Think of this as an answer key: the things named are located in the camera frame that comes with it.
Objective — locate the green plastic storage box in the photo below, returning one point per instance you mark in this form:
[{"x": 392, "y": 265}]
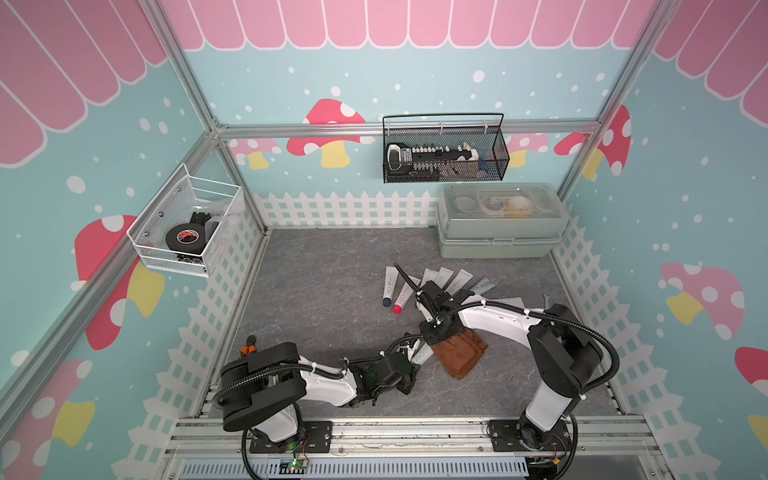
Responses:
[{"x": 477, "y": 221}]

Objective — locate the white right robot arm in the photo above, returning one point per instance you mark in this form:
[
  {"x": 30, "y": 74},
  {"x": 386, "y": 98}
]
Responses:
[{"x": 571, "y": 358}]

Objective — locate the orange black pliers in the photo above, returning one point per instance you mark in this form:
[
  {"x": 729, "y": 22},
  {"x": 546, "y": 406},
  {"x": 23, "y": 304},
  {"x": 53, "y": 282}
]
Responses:
[{"x": 249, "y": 347}]

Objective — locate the black tape roll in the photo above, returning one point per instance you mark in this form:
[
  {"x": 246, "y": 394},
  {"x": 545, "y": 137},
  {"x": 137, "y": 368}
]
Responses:
[{"x": 189, "y": 238}]

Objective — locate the white R&O tube red scribble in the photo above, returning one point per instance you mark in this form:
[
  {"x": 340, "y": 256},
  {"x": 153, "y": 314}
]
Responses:
[{"x": 459, "y": 281}]

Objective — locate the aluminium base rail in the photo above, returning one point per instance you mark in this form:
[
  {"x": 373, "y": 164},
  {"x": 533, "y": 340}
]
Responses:
[{"x": 424, "y": 448}]

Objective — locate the white dark cap toothpaste tube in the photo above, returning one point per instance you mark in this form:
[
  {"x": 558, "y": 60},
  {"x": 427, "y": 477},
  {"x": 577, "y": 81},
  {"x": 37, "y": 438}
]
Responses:
[{"x": 391, "y": 278}]

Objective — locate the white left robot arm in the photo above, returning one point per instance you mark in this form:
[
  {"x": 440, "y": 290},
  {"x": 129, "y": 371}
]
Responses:
[{"x": 261, "y": 390}]

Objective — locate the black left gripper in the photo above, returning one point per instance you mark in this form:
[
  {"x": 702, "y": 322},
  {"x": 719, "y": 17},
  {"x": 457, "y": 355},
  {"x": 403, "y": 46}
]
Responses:
[{"x": 408, "y": 379}]

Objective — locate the white green cap toothpaste tube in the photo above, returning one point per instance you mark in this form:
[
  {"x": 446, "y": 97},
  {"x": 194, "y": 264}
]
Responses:
[{"x": 443, "y": 277}]

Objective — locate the black wire mesh basket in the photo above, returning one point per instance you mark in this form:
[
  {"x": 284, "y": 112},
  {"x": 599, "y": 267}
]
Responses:
[{"x": 432, "y": 148}]

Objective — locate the white R&O purple cap tube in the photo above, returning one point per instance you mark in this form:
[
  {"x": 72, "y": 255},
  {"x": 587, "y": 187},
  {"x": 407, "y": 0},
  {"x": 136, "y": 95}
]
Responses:
[{"x": 428, "y": 275}]

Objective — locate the white pink cap toothpaste tube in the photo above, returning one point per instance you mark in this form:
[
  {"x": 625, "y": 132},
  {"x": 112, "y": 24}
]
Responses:
[{"x": 404, "y": 296}]

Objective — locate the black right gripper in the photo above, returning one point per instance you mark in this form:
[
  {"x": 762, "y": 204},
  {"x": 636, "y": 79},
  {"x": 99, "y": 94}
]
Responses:
[{"x": 426, "y": 337}]

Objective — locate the brown cloth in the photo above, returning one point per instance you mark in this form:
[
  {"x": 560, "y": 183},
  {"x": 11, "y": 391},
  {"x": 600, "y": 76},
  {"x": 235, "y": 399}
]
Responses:
[{"x": 460, "y": 353}]

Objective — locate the white wire basket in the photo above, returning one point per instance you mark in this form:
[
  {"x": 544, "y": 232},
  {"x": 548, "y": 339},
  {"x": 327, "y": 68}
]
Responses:
[{"x": 218, "y": 206}]

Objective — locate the silver purple Protetix toothpaste tube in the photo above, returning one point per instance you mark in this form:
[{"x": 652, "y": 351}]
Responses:
[{"x": 483, "y": 285}]

